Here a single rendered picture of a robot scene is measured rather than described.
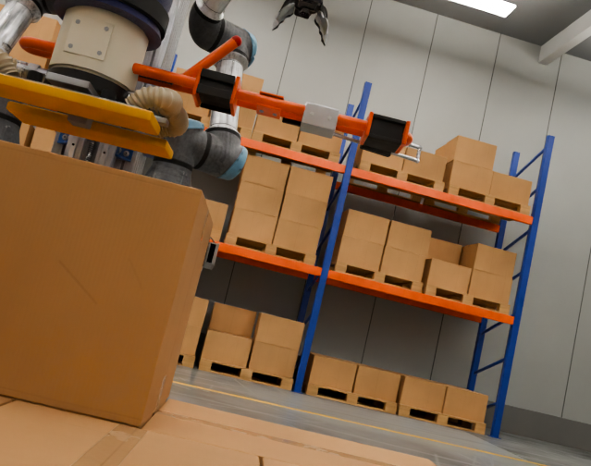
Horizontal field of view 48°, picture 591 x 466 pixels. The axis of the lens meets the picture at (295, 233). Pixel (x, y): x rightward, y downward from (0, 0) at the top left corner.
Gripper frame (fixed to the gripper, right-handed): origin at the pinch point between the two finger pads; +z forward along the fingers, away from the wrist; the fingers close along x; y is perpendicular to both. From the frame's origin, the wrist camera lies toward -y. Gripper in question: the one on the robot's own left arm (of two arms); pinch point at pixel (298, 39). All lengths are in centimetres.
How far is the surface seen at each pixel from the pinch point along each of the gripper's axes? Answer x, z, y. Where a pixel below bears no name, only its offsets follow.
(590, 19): 436, -449, -664
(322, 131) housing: 7, 37, 44
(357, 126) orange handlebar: 13, 35, 47
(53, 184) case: -37, 63, 59
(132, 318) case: -19, 81, 61
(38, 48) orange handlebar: -52, 35, 40
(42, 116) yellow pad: -49, 46, 33
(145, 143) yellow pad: -27, 47, 35
